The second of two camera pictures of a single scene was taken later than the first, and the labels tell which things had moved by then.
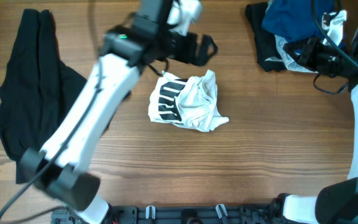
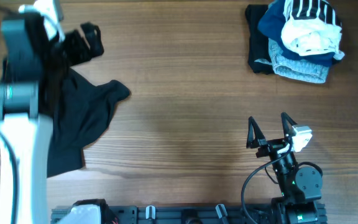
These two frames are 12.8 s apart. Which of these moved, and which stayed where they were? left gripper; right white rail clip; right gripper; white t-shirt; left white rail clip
Moved: white t-shirt; right gripper; left gripper
Stayed: left white rail clip; right white rail clip
